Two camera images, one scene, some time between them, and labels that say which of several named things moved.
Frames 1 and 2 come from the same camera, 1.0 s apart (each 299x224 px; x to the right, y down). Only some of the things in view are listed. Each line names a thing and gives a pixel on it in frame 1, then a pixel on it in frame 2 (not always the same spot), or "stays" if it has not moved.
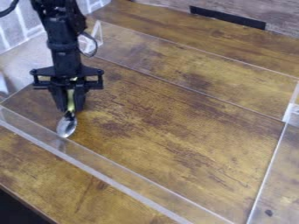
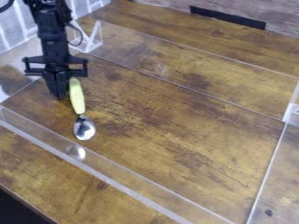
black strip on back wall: [229, 17] stays
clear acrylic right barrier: [277, 204] stays
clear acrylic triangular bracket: [89, 42] stays
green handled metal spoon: [69, 122] to [85, 125]
